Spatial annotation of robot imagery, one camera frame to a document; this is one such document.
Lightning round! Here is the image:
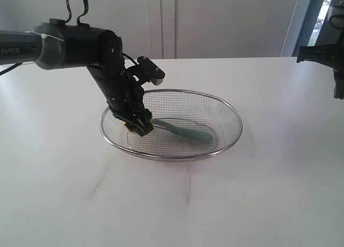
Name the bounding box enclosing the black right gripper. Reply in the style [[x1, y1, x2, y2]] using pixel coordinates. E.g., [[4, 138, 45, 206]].
[[296, 12, 344, 100]]

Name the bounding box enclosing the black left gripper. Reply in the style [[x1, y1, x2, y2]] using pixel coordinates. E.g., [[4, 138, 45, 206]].
[[106, 74, 153, 137]]

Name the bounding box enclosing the teal handled vegetable peeler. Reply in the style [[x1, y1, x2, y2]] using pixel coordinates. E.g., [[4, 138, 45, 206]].
[[150, 119, 213, 144]]

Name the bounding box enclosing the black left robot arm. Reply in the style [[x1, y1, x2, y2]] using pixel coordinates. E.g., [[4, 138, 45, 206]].
[[1, 23, 153, 136]]

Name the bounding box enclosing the oval metal mesh basket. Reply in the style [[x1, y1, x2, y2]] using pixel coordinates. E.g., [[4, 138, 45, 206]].
[[100, 89, 243, 162]]

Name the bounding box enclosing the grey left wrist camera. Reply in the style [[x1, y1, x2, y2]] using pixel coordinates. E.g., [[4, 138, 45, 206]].
[[135, 57, 165, 86]]

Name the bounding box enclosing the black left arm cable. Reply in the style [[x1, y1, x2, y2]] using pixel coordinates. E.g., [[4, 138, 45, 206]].
[[65, 0, 89, 26]]

